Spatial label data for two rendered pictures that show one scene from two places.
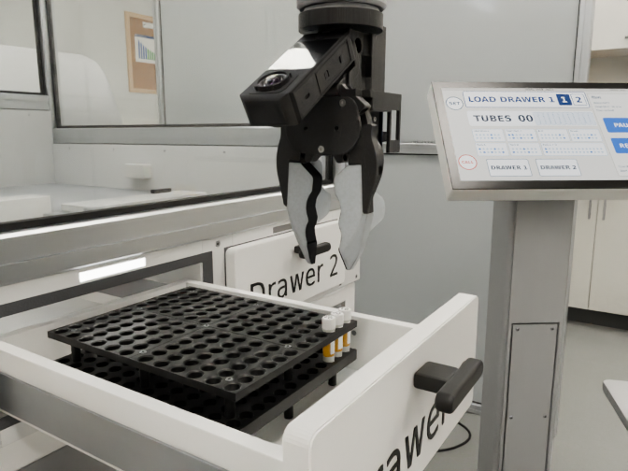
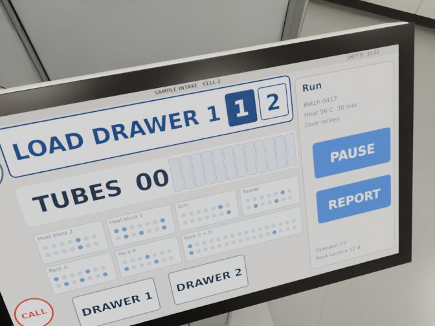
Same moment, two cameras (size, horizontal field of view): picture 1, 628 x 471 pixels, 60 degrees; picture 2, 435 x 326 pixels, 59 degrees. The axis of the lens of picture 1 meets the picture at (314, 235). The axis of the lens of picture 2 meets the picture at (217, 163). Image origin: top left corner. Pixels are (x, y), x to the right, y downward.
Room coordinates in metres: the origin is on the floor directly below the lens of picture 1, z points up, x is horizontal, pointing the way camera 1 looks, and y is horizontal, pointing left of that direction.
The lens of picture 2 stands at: (1.06, -0.51, 1.47)
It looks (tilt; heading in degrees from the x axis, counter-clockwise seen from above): 58 degrees down; 347
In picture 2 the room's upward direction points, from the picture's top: 2 degrees clockwise
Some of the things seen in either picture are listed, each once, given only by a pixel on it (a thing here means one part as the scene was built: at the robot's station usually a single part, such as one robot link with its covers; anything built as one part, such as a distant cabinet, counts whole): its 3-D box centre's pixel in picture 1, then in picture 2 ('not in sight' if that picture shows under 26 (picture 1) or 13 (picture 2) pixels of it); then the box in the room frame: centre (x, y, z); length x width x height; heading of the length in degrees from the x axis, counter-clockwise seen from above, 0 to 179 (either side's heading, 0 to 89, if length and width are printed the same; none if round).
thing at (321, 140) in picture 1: (344, 91); not in sight; (0.49, -0.03, 1.11); 0.09 x 0.08 x 0.12; 147
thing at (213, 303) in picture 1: (207, 358); not in sight; (0.48, 0.10, 0.87); 0.22 x 0.18 x 0.06; 57
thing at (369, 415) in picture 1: (406, 410); not in sight; (0.37, -0.07, 0.87); 0.29 x 0.02 x 0.11; 147
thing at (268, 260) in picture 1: (293, 267); not in sight; (0.81, 0.03, 0.87); 0.29 x 0.02 x 0.11; 147
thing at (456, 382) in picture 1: (444, 379); not in sight; (0.36, -0.09, 0.91); 0.07 x 0.04 x 0.01; 147
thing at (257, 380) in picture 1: (296, 351); not in sight; (0.42, 0.01, 0.90); 0.18 x 0.02 x 0.01; 147
